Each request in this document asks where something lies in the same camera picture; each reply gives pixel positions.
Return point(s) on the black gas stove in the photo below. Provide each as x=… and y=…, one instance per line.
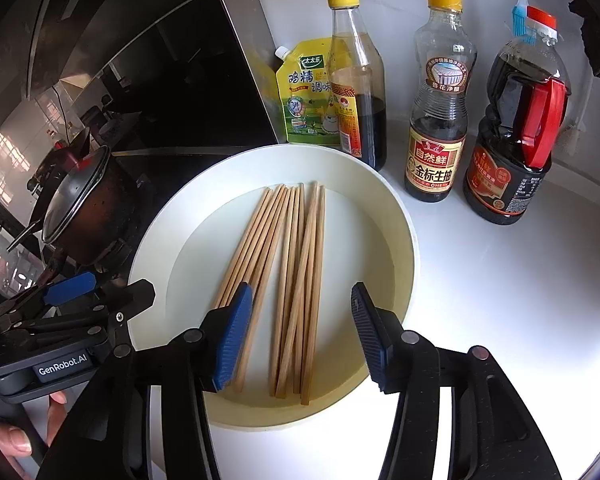
x=140, y=170

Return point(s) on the bunch of wooden chopsticks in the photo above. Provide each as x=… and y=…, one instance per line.
x=307, y=260

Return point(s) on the person's left hand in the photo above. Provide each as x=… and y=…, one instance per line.
x=10, y=440

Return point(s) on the yellow-capped soy sauce bottle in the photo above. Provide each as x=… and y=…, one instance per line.
x=435, y=170

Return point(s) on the white round basin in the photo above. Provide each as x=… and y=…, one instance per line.
x=205, y=240

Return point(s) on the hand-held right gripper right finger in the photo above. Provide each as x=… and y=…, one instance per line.
x=372, y=340

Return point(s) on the yellow seasoning pouch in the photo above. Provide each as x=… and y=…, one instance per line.
x=300, y=100

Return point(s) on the black glass range hood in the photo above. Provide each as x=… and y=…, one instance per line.
x=155, y=60

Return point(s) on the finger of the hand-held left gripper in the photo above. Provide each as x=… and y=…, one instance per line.
x=70, y=290
x=125, y=300

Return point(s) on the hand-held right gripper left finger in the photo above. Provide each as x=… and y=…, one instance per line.
x=232, y=340

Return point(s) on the blue silicone basting brush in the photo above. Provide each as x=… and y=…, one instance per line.
x=520, y=17

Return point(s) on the yellow-capped vinegar bottle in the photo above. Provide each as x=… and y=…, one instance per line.
x=365, y=125

